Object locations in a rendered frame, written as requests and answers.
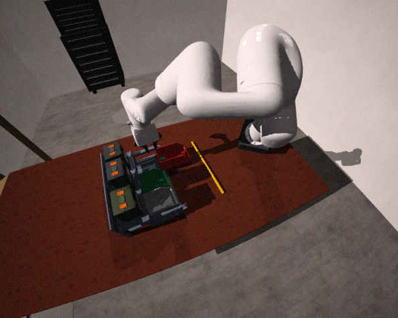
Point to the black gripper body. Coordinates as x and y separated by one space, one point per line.
145 135

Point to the red bin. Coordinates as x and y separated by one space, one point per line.
175 155

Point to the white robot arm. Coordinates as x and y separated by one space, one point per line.
262 93

